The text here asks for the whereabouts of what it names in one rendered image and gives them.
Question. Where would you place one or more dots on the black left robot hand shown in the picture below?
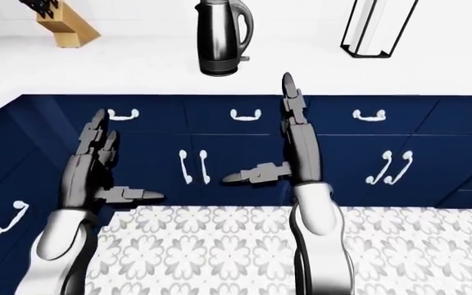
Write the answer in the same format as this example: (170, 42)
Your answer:
(79, 172)

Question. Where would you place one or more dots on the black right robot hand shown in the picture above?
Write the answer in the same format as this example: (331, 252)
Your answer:
(303, 153)

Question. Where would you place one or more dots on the stainless steel electric kettle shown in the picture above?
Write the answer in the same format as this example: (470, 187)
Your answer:
(223, 37)

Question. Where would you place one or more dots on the navy blue kitchen cabinet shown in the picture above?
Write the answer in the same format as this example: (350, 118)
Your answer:
(236, 147)

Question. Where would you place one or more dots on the wooden knife block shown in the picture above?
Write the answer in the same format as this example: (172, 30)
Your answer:
(66, 26)

